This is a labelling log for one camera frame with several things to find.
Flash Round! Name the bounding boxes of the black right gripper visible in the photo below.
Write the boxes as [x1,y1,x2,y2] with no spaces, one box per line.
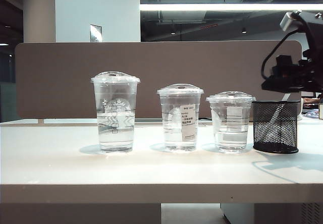
[260,54,323,93]

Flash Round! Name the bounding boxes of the clear drinking straw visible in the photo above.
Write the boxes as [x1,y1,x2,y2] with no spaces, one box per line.
[264,92,291,138]

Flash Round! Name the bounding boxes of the small clear plastic cup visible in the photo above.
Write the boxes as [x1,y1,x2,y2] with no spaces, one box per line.
[205,91,257,153]

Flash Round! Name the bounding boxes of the medium clear labelled plastic cup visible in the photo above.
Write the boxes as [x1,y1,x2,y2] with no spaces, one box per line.
[156,83,204,152]

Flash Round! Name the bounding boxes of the large clear logo plastic cup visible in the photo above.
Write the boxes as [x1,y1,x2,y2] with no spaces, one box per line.
[90,71,141,154]

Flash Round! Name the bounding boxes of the black mesh pen holder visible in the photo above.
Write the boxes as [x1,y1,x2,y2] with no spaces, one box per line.
[252,99,302,154]

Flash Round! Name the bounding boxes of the long ceiling light strip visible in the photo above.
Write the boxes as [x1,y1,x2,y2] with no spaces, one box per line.
[139,3,323,12]

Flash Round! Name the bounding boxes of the brown desk divider panel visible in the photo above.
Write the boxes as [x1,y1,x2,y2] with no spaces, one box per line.
[14,40,303,120]

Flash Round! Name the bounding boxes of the grey cabinet under table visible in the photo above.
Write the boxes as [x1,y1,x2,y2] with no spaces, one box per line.
[220,203,323,224]

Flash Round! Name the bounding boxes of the black camera cable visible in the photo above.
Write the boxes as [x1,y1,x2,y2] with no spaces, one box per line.
[260,23,306,81]

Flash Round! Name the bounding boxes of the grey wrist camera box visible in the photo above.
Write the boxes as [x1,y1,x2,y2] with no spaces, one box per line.
[279,10,303,32]

